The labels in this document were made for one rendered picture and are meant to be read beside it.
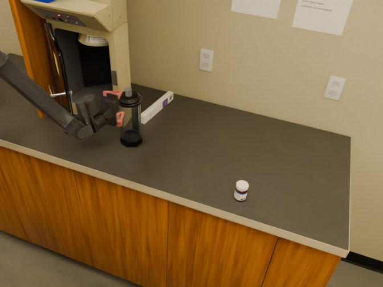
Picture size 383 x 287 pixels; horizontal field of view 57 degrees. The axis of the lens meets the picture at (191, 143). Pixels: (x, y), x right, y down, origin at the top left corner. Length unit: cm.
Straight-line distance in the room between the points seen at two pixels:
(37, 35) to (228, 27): 85
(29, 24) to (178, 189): 91
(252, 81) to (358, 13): 55
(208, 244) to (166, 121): 62
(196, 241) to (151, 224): 21
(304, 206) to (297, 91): 62
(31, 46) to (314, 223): 134
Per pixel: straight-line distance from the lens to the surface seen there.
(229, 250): 156
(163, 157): 153
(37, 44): 171
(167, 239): 166
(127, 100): 145
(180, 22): 182
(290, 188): 149
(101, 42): 158
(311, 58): 173
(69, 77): 178
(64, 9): 143
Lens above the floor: 195
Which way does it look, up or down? 39 degrees down
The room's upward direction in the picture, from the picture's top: 4 degrees clockwise
